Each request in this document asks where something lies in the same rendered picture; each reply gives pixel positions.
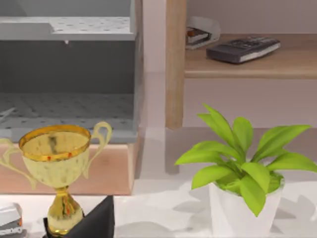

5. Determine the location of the grey stapler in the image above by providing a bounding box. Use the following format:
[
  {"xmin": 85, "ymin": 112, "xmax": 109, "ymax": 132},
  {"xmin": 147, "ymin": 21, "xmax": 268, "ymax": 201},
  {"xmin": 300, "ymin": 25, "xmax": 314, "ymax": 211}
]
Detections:
[{"xmin": 0, "ymin": 202, "xmax": 23, "ymax": 236}]

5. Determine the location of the dark grey calculator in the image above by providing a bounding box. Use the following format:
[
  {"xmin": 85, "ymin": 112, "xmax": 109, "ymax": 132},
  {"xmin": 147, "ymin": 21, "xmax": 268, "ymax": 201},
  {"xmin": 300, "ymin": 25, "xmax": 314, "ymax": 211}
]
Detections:
[{"xmin": 206, "ymin": 36, "xmax": 281, "ymax": 64}]

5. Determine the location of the grey pierced drawer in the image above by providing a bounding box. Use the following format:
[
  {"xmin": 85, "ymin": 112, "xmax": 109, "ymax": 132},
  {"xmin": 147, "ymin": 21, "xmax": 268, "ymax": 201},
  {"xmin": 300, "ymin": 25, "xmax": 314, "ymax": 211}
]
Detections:
[{"xmin": 0, "ymin": 0, "xmax": 144, "ymax": 144}]

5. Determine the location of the gold trophy cup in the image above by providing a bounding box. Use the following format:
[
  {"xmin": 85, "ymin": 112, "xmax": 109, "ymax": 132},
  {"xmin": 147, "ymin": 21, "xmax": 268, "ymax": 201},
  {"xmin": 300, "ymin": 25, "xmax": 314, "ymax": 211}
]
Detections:
[{"xmin": 0, "ymin": 121, "xmax": 113, "ymax": 237}]

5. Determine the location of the wooden open shelf unit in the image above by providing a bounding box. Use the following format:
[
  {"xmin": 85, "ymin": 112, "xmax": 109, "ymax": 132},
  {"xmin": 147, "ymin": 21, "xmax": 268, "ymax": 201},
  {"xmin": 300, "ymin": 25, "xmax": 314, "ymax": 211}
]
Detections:
[{"xmin": 165, "ymin": 0, "xmax": 317, "ymax": 130}]

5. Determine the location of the green plant in white pot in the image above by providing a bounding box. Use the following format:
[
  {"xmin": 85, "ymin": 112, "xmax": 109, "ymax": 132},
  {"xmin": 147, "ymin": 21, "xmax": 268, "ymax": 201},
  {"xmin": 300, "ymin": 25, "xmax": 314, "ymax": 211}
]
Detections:
[{"xmin": 174, "ymin": 103, "xmax": 317, "ymax": 238}]

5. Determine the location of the white stapler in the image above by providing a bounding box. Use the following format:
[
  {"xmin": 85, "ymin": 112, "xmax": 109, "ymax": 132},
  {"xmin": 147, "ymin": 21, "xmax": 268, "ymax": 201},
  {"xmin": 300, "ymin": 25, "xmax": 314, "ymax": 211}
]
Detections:
[{"xmin": 186, "ymin": 16, "xmax": 221, "ymax": 50}]

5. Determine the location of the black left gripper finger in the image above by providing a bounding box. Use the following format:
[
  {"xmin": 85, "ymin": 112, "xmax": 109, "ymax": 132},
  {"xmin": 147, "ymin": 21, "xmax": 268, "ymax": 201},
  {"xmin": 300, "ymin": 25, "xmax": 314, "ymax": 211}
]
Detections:
[{"xmin": 66, "ymin": 195, "xmax": 115, "ymax": 238}]

